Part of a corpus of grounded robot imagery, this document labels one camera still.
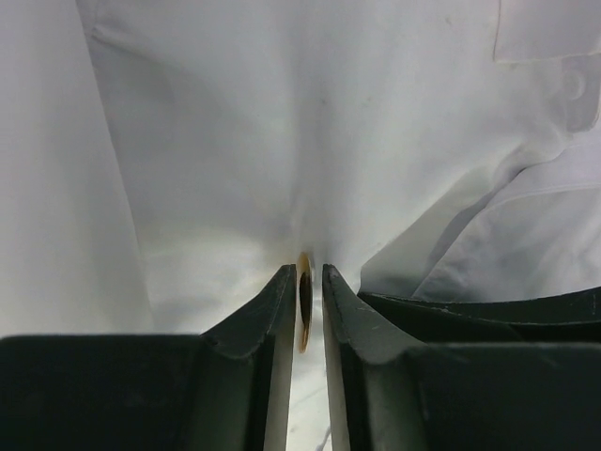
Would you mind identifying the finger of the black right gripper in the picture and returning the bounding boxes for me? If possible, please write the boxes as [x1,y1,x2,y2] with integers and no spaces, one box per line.
[359,290,600,342]

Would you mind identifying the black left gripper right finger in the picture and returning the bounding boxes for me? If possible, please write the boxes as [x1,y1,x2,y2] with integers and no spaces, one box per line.
[322,265,600,450]

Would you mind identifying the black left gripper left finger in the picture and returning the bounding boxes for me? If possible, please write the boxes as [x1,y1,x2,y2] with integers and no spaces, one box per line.
[1,265,296,450]

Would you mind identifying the yellow round brooch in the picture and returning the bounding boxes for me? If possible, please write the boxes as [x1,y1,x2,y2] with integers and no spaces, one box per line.
[297,252,313,353]

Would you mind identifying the white button-up shirt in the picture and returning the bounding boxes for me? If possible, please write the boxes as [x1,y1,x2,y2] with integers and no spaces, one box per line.
[1,1,600,450]

